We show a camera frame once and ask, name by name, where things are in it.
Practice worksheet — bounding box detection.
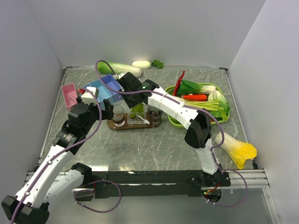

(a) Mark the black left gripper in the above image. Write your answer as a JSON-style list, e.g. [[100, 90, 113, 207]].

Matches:
[[82, 98, 113, 134]]

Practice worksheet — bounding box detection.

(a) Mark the frosted clear glass cup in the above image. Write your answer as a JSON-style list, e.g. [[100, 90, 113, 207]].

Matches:
[[112, 105, 125, 127]]

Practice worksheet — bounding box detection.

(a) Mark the clear textured plastic holder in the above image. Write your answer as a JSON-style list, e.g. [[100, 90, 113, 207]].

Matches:
[[127, 113, 147, 127]]

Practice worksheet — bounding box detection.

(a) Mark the dark glass cup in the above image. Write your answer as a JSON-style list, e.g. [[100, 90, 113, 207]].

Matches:
[[147, 106, 163, 126]]

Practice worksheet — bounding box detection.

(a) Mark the yellow cabbage by arm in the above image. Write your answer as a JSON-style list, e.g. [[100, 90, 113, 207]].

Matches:
[[220, 133, 257, 169]]

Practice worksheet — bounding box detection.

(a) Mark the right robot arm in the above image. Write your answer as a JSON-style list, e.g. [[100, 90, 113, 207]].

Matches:
[[117, 72, 221, 186]]

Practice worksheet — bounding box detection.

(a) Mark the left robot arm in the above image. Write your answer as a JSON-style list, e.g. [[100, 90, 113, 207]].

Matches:
[[1, 99, 114, 224]]

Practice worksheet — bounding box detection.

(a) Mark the brown wooden tray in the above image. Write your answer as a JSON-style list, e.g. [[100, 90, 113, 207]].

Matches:
[[107, 113, 159, 130]]

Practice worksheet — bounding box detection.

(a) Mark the pink drawer box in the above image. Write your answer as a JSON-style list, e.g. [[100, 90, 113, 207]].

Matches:
[[61, 83, 77, 111]]

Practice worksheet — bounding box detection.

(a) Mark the purple drawer box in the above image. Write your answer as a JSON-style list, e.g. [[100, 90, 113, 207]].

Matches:
[[101, 74, 122, 103]]

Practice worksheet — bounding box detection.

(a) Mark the white daikon radish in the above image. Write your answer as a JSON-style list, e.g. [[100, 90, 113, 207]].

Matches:
[[132, 60, 164, 69]]

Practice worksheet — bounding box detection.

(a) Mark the teal drawer box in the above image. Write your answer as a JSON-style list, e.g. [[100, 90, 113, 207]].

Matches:
[[83, 84, 100, 102]]

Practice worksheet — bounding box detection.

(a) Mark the napa cabbage on table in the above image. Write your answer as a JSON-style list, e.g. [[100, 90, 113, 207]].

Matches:
[[97, 62, 142, 77]]

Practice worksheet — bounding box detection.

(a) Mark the red chili pepper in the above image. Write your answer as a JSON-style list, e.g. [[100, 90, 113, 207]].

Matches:
[[173, 70, 185, 96]]

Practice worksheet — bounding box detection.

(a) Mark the green plastic vegetable basket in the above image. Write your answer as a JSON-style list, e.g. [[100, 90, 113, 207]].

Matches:
[[165, 83, 230, 129]]

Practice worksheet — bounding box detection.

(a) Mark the bok choy in basket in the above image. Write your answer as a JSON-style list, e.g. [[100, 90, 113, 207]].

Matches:
[[177, 80, 217, 95]]

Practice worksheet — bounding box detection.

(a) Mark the orange carrot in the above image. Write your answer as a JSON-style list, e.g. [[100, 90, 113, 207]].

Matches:
[[182, 94, 208, 102]]

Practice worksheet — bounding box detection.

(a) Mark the white celery stalk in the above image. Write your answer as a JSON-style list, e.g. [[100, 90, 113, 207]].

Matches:
[[175, 97, 230, 117]]

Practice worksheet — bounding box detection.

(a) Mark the napa cabbage in basket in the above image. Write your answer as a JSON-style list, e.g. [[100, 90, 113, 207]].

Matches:
[[207, 91, 230, 120]]

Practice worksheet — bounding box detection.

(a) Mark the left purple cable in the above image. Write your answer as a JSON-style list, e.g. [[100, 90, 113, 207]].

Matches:
[[9, 86, 122, 224]]

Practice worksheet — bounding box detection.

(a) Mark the purple cable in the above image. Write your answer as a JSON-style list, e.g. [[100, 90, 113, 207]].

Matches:
[[9, 86, 122, 224], [95, 60, 248, 208]]

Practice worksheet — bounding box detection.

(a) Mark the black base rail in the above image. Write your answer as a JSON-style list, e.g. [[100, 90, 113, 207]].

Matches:
[[77, 170, 231, 199]]

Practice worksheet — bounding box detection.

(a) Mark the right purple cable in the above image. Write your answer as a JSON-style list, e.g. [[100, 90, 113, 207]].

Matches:
[[95, 60, 248, 208]]

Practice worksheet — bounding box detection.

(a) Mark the aluminium frame rail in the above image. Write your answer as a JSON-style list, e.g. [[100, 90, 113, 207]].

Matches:
[[24, 169, 269, 211]]

